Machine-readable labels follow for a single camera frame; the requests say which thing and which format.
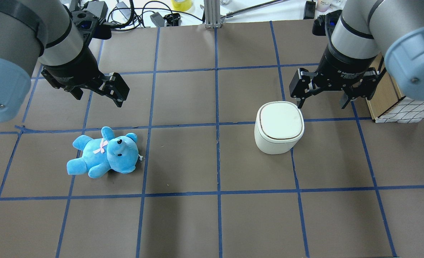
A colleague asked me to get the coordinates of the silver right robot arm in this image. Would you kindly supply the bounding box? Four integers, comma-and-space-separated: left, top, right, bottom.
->
289, 0, 424, 109

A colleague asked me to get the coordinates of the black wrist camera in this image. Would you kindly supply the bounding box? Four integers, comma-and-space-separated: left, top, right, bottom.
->
312, 10, 342, 36
68, 0, 111, 42

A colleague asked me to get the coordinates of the black power adapter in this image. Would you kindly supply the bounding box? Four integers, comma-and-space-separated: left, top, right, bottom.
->
302, 0, 316, 20

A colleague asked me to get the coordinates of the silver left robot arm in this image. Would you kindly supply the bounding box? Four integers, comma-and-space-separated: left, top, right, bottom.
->
0, 0, 130, 123

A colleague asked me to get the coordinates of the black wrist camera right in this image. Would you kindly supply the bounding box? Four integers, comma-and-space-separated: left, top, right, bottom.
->
312, 10, 342, 36

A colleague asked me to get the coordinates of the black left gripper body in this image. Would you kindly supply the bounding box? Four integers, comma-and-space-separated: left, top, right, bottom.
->
42, 46, 104, 100

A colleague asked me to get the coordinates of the aluminium frame post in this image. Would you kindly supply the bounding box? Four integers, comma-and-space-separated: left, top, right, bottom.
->
203, 0, 222, 28

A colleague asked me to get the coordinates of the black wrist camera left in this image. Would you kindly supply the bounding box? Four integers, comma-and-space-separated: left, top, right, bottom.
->
68, 0, 111, 42

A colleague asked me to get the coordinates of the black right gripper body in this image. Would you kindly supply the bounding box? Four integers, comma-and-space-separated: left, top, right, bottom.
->
316, 45, 377, 91

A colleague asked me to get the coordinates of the long metal rod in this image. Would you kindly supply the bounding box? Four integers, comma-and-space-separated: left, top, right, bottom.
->
220, 0, 288, 20

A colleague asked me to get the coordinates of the blue teddy bear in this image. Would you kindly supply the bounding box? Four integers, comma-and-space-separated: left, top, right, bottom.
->
66, 127, 143, 178

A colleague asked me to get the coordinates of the wooden box with grid cloth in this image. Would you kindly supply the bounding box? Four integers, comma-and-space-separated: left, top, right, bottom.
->
366, 72, 424, 124

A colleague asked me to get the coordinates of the yellow tape roll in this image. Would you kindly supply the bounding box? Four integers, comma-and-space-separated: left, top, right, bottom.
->
171, 0, 193, 12

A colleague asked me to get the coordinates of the white trash can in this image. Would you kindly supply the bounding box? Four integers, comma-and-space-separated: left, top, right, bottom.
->
254, 101, 305, 155

